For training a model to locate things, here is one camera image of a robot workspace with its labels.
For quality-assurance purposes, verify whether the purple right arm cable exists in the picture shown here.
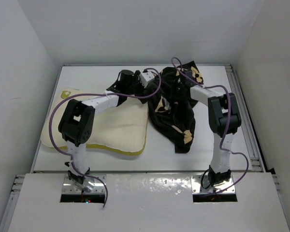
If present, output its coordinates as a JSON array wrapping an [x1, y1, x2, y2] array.
[[171, 57, 249, 195]]

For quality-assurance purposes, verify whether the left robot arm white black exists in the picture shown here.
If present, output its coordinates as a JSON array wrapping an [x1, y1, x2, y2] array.
[[58, 70, 155, 184]]

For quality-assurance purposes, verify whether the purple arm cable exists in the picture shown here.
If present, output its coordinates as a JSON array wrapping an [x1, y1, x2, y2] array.
[[171, 57, 249, 195], [49, 67, 162, 208]]

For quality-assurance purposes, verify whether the black pillowcase with beige flowers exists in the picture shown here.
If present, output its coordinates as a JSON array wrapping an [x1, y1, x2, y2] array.
[[140, 67, 198, 153]]

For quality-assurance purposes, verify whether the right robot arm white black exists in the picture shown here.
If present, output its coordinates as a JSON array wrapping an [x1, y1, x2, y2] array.
[[177, 68, 242, 187]]

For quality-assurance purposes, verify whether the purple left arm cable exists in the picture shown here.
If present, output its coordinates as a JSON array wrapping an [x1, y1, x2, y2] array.
[[49, 67, 162, 208]]

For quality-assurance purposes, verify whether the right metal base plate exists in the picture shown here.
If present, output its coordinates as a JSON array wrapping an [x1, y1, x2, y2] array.
[[191, 172, 236, 195]]

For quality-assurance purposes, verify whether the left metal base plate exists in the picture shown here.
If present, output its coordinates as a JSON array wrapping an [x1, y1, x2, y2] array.
[[61, 174, 106, 195]]

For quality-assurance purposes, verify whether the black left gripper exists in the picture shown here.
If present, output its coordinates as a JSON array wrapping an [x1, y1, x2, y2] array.
[[126, 71, 153, 103]]

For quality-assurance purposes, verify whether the metal base plate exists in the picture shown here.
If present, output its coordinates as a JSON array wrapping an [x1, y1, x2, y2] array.
[[61, 174, 106, 195], [191, 172, 236, 195]]

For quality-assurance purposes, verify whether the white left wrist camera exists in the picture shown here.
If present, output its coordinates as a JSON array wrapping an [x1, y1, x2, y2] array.
[[139, 72, 155, 88]]

